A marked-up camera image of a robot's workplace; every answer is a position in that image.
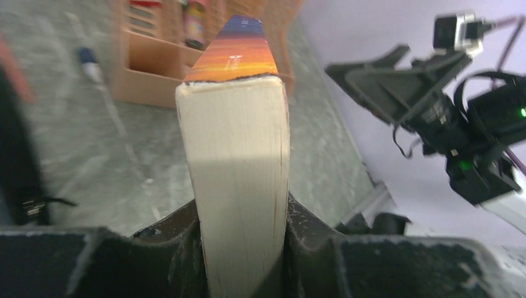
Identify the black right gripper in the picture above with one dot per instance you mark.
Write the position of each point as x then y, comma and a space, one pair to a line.
411, 97

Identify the sunset cover book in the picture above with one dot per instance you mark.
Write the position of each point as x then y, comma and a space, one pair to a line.
233, 113

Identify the blue capped marker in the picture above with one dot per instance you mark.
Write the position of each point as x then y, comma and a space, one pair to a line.
90, 65

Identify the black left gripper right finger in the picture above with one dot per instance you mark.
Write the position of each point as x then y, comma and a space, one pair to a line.
322, 262

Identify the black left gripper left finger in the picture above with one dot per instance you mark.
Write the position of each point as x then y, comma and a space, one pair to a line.
162, 260

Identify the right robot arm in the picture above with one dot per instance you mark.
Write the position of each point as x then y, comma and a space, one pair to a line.
474, 136

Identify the black student backpack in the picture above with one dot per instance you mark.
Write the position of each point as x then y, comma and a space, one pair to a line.
24, 197

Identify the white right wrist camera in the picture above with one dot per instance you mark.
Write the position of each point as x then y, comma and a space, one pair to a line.
461, 32

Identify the orange plastic desk organizer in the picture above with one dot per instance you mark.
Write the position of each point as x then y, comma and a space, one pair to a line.
151, 57

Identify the orange marker pen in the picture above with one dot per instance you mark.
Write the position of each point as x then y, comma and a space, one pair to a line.
15, 74

